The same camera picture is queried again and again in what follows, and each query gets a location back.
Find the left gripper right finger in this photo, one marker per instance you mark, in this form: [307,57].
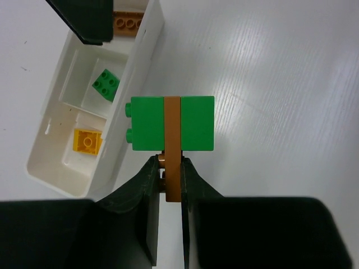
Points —
[256,232]

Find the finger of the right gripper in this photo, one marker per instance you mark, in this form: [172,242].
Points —
[90,20]

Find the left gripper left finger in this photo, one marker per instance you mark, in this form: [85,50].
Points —
[117,231]

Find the brown square lego plate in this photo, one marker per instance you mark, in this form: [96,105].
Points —
[126,23]

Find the thin brown lego plate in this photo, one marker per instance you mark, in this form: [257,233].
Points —
[170,159]

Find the yellow lego plate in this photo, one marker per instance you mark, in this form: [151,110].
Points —
[87,141]

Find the green lego brick pair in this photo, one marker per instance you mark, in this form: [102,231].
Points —
[158,123]

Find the white three-compartment tray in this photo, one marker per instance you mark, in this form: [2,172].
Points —
[72,102]

